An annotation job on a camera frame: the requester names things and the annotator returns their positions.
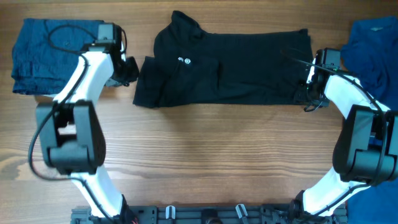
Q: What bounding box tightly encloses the black polo shirt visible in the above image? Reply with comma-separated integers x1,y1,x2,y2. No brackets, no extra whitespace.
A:
133,11,312,108

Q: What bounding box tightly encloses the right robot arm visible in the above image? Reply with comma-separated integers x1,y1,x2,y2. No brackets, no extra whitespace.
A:
287,48,397,223

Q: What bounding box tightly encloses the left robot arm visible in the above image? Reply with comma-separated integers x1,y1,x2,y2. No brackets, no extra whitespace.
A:
28,23,139,223

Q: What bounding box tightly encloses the bright blue polo shirt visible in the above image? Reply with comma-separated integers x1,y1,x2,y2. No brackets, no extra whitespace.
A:
341,16,397,224

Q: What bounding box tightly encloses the folded dark blue garment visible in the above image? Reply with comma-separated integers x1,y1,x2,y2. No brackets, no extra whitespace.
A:
11,18,104,95

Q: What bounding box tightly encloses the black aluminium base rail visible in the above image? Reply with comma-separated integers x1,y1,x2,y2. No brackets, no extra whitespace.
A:
70,204,348,224

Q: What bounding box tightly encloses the right white rail clip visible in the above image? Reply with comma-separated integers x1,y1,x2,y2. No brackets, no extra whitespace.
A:
235,203,248,220

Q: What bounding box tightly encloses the white rail clip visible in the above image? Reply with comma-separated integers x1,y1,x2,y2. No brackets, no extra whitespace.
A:
235,203,248,220
165,205,176,220

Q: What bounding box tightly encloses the left white rail clip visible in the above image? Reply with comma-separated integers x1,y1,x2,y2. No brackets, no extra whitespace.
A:
165,205,176,220

